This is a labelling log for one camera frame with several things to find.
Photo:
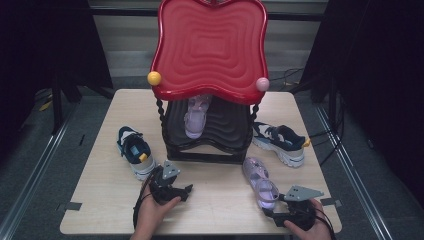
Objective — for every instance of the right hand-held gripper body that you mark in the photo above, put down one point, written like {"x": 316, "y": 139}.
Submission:
{"x": 296, "y": 211}

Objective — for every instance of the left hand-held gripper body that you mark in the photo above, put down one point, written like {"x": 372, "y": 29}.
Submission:
{"x": 165, "y": 185}

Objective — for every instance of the purple glitter sandal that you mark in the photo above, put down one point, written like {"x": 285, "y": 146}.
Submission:
{"x": 196, "y": 120}
{"x": 261, "y": 183}

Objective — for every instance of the navy and white sneaker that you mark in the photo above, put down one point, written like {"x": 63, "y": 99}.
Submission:
{"x": 136, "y": 150}
{"x": 283, "y": 140}

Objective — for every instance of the red and black shoe rack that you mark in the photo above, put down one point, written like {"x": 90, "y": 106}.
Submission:
{"x": 210, "y": 50}

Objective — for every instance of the person's right hand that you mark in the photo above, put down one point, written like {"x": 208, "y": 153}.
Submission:
{"x": 313, "y": 231}

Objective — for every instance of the person's left hand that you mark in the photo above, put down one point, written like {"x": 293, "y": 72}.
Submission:
{"x": 151, "y": 213}

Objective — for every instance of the small black floor strip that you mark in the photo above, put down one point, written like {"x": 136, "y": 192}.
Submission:
{"x": 81, "y": 140}

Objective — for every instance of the black metal stand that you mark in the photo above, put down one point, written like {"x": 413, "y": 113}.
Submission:
{"x": 332, "y": 106}
{"x": 57, "y": 110}

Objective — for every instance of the yellow floor object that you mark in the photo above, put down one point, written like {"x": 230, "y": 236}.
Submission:
{"x": 45, "y": 106}

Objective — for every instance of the dark curtain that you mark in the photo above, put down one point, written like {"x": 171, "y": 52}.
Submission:
{"x": 380, "y": 66}
{"x": 40, "y": 43}

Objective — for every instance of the metal floor rail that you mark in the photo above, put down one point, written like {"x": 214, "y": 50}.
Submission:
{"x": 350, "y": 166}
{"x": 40, "y": 166}

